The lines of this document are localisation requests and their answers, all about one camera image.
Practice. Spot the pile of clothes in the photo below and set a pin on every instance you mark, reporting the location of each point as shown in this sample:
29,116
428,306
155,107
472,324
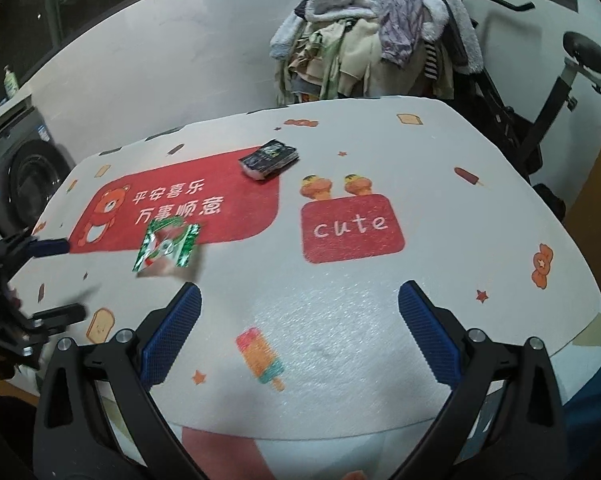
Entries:
355,35

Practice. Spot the black exercise bike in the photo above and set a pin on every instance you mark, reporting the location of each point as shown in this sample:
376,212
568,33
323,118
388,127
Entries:
555,105

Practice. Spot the green detergent bottle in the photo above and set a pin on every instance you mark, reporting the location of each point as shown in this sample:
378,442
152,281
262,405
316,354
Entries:
11,85

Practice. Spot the green snack wrapper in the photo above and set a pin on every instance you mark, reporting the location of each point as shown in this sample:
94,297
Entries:
165,245

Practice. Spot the washing machine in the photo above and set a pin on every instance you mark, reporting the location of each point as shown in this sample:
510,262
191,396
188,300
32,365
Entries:
30,175

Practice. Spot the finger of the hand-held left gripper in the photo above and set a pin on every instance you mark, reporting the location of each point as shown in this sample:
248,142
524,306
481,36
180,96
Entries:
60,314
50,246

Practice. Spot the black tissue packet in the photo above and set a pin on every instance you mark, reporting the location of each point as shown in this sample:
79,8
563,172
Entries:
270,157

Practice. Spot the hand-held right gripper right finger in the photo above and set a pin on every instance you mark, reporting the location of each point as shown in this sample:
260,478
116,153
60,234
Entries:
425,330

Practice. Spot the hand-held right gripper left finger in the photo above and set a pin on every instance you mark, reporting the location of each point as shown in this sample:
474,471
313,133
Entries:
173,330

